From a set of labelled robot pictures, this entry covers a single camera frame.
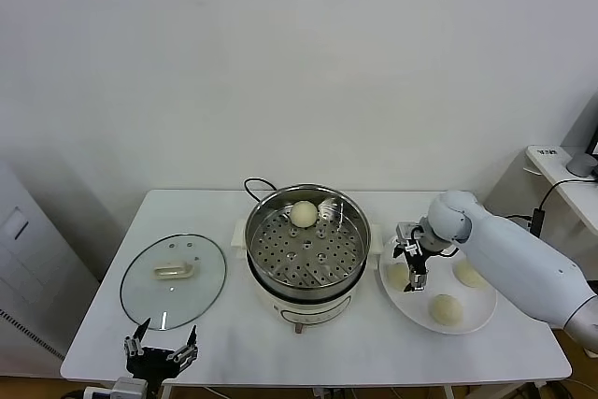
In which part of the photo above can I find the white steamed baozi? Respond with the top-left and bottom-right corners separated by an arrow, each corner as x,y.
289,200 -> 320,228
455,261 -> 490,288
428,293 -> 464,328
387,263 -> 412,292

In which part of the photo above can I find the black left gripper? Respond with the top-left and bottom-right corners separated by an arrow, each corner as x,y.
123,318 -> 200,381

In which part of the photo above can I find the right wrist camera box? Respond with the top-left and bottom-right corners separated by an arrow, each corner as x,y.
395,222 -> 424,244

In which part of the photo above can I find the perforated steel steamer basket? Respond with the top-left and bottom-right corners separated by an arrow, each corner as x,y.
245,185 -> 373,295

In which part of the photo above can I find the grey monitor stand base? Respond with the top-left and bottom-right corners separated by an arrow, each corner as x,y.
563,151 -> 593,178

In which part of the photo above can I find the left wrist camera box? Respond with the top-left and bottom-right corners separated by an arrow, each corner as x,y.
83,376 -> 149,399

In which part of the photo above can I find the round white plate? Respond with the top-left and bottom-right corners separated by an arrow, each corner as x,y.
377,229 -> 498,335

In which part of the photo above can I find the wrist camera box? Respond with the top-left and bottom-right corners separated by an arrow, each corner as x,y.
83,376 -> 149,399
395,222 -> 424,244

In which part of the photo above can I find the round glass pot lid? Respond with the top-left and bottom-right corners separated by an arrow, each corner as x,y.
120,233 -> 228,333

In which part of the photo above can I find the black cooker power cable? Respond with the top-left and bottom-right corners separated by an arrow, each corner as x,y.
242,178 -> 281,207

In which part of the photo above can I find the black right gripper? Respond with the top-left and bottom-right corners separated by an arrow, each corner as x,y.
391,230 -> 440,293

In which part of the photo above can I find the white floor cabinet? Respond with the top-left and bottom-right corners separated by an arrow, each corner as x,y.
0,160 -> 102,367

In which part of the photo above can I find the steel steamer pot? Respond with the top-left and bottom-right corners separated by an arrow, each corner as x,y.
230,219 -> 385,337

